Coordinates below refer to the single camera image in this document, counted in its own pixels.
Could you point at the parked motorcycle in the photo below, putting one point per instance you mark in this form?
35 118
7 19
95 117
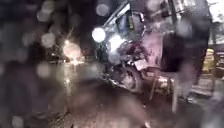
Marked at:
128 68

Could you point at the vehicle with headlights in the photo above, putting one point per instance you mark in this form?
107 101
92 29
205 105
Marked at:
71 53

